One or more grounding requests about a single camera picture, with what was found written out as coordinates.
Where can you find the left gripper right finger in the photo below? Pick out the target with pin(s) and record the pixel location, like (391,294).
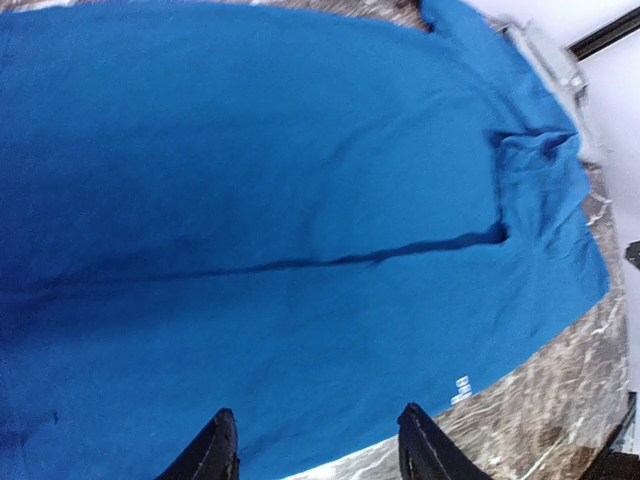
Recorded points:
(427,453)

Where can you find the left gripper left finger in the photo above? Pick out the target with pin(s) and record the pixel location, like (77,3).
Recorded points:
(211,455)

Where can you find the blue printed t-shirt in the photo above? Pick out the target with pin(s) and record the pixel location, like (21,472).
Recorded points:
(306,218)

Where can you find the grey button shirt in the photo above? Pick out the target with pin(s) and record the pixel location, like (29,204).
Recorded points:
(563,77)

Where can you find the right black frame post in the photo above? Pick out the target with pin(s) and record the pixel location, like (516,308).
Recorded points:
(607,35)

